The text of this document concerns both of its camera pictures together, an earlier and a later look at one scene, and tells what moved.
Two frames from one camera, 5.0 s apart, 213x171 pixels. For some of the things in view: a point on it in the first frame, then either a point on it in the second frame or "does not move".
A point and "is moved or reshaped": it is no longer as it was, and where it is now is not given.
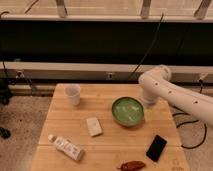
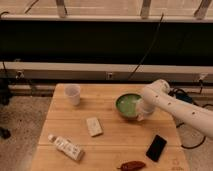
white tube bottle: (67, 147) does not move
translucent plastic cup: (72, 93) does not move
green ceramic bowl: (127, 111) is moved or reshaped
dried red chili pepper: (132, 165) does not move
